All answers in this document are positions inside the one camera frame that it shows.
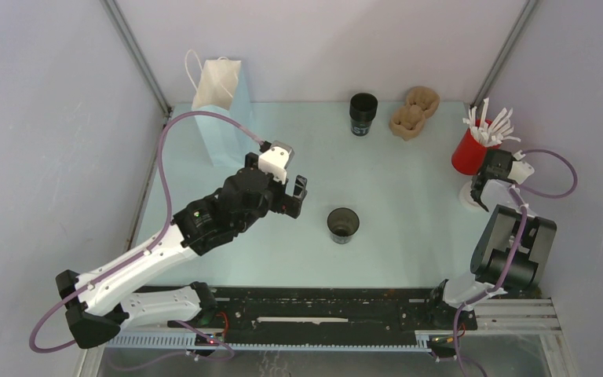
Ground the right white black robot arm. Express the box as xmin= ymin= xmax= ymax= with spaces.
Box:
xmin=425 ymin=149 xmax=557 ymax=329

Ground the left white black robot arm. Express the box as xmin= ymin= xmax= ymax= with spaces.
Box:
xmin=56 ymin=167 xmax=308 ymax=349

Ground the white lid stack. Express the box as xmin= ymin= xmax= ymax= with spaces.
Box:
xmin=459 ymin=181 xmax=484 ymax=212

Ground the red cup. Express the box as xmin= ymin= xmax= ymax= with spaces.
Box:
xmin=451 ymin=130 xmax=500 ymax=175

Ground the white wrapped straws bundle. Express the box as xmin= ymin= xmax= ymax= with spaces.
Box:
xmin=462 ymin=97 xmax=521 ymax=148

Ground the brown pulp cup carrier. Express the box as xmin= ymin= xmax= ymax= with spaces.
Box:
xmin=389 ymin=86 xmax=440 ymax=141

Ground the black paper cup stack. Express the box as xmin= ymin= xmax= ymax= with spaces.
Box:
xmin=349 ymin=93 xmax=378 ymax=137

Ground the light blue paper bag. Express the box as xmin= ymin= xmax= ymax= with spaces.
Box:
xmin=185 ymin=49 xmax=253 ymax=167

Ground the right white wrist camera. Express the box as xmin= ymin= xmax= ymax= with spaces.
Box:
xmin=508 ymin=150 xmax=535 ymax=185

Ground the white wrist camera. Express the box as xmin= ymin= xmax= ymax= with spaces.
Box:
xmin=508 ymin=150 xmax=535 ymax=185
xmin=257 ymin=141 xmax=294 ymax=184

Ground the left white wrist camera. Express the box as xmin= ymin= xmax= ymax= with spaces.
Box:
xmin=257 ymin=141 xmax=294 ymax=184

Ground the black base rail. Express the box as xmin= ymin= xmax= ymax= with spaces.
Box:
xmin=89 ymin=284 xmax=563 ymax=360

